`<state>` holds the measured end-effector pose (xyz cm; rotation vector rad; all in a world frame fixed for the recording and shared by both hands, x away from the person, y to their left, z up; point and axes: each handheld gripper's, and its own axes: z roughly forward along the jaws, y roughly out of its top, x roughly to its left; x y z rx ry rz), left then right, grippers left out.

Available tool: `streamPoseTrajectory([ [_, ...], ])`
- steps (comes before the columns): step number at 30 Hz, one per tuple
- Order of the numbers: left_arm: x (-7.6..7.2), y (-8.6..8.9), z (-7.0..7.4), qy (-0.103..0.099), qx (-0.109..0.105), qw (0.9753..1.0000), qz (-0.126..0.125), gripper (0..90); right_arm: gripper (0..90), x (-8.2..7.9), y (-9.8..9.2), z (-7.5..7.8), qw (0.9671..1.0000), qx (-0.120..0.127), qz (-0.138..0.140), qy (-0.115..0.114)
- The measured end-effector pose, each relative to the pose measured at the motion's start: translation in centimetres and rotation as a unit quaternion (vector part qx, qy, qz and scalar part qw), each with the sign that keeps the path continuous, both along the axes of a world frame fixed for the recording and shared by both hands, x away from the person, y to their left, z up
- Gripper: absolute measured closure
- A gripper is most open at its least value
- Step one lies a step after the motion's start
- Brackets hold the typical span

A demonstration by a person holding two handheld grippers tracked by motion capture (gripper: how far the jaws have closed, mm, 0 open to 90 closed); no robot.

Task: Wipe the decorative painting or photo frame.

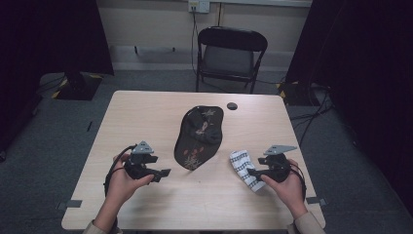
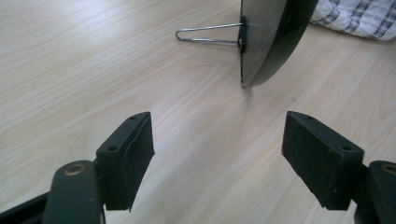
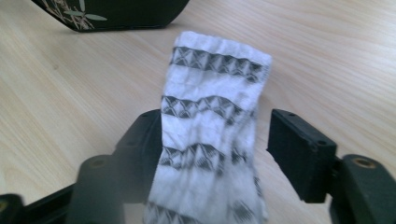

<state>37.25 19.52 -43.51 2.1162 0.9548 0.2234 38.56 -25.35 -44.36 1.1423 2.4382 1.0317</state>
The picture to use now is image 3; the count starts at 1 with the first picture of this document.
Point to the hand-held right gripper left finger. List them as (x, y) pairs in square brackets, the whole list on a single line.
[(124, 174)]

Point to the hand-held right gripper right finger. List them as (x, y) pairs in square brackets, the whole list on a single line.
[(305, 165)]

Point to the white grey-patterned cloth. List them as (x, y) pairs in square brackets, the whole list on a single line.
[(211, 140)]

